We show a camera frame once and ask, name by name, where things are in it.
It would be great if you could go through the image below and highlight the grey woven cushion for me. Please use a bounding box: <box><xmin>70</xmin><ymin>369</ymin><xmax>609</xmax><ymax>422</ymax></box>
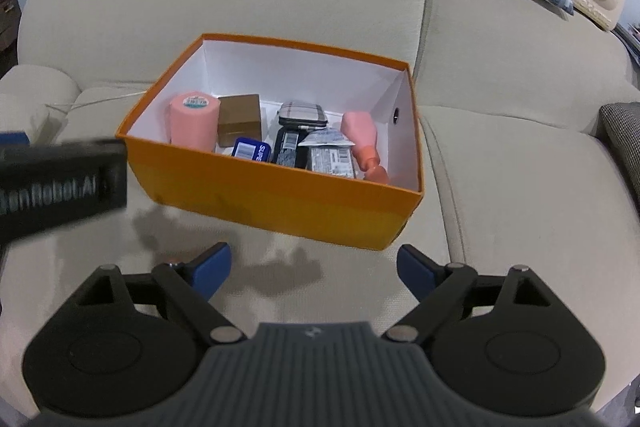
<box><xmin>599</xmin><ymin>102</ymin><xmax>640</xmax><ymax>208</ymax></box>

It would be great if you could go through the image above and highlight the pink cylinder container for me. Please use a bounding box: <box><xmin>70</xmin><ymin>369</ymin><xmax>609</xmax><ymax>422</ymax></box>
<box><xmin>167</xmin><ymin>92</ymin><xmax>222</xmax><ymax>152</ymax></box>

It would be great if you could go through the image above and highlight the blue tin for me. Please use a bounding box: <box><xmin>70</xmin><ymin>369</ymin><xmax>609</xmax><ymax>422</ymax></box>
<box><xmin>232</xmin><ymin>136</ymin><xmax>273</xmax><ymax>162</ymax></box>

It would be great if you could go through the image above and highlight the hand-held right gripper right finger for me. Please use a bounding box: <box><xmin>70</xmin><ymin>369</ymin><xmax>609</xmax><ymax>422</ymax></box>
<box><xmin>382</xmin><ymin>244</ymin><xmax>556</xmax><ymax>343</ymax></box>

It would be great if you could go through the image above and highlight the pink bottle with orange cap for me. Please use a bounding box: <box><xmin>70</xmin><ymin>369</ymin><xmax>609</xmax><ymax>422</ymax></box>
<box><xmin>341</xmin><ymin>111</ymin><xmax>390</xmax><ymax>184</ymax></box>

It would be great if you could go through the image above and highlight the white plaid case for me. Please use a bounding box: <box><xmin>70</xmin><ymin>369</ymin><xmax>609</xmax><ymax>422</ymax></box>
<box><xmin>277</xmin><ymin>101</ymin><xmax>330</xmax><ymax>128</ymax></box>

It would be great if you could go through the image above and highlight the white tube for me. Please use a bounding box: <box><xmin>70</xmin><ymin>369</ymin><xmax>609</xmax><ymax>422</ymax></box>
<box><xmin>299</xmin><ymin>128</ymin><xmax>358</xmax><ymax>180</ymax></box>

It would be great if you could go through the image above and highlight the brown cardboard box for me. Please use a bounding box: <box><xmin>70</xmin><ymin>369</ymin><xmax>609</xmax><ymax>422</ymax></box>
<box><xmin>216</xmin><ymin>94</ymin><xmax>262</xmax><ymax>148</ymax></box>

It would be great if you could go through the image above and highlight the stack of books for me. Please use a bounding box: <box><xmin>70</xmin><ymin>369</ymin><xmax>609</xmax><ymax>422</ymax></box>
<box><xmin>614</xmin><ymin>22</ymin><xmax>640</xmax><ymax>68</ymax></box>

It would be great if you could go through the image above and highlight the orange cardboard box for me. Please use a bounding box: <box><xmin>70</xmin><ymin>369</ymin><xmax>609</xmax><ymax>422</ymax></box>
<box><xmin>115</xmin><ymin>33</ymin><xmax>425</xmax><ymax>252</ymax></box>

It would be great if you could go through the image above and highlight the dark blue bottle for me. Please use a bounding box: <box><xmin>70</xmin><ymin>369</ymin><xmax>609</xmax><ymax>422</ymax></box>
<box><xmin>274</xmin><ymin>127</ymin><xmax>313</xmax><ymax>168</ymax></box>

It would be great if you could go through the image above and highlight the white cable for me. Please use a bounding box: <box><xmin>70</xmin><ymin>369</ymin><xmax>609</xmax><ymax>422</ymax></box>
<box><xmin>45</xmin><ymin>93</ymin><xmax>146</xmax><ymax>112</ymax></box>

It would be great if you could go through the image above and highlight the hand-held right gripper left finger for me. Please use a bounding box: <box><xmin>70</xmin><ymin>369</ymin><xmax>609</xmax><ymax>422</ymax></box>
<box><xmin>72</xmin><ymin>242</ymin><xmax>248</xmax><ymax>345</ymax></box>

